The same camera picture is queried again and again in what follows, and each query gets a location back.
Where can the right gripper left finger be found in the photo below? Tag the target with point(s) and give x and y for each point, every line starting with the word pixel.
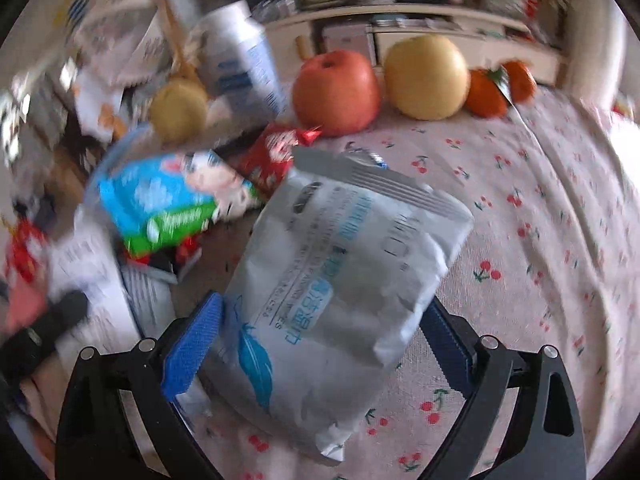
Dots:
pixel 188 346

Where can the orange tangerine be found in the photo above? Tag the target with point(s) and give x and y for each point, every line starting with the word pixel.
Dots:
pixel 522 83
pixel 484 99

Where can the white Magicday drink pouch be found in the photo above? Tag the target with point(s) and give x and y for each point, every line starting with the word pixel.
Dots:
pixel 364 155

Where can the white plastic bottle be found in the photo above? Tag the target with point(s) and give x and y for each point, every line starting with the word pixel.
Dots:
pixel 235 61

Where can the yellow pear left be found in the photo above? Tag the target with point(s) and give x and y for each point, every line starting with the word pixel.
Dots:
pixel 178 111

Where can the blue green snack bag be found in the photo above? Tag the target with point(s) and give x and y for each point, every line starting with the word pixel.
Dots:
pixel 158 202

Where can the cherry print tablecloth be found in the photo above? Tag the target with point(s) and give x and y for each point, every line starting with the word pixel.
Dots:
pixel 553 259

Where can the orange tangerine back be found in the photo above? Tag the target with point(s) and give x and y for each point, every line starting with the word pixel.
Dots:
pixel 522 83

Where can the printed grey wipes pack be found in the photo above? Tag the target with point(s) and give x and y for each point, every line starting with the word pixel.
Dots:
pixel 150 302

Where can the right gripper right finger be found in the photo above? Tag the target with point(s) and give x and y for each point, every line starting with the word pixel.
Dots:
pixel 452 340

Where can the red snack packet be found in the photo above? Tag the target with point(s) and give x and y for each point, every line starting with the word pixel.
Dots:
pixel 268 160

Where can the yellow pear right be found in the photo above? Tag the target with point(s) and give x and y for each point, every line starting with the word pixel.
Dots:
pixel 426 77

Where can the pink trash bucket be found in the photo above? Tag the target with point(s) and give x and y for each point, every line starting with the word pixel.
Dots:
pixel 21 303

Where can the red white wrapper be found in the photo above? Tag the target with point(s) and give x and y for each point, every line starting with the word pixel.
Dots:
pixel 170 264

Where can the yellow pear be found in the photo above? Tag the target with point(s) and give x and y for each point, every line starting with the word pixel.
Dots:
pixel 178 111
pixel 426 77

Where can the white wet wipes pack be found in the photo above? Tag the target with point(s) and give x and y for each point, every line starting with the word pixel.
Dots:
pixel 340 267

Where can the orange tangerine front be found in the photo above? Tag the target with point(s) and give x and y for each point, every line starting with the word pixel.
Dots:
pixel 484 99

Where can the red apple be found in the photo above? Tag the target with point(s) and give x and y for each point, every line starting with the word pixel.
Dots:
pixel 337 92

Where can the white TV cabinet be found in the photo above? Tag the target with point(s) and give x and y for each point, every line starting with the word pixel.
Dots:
pixel 483 38

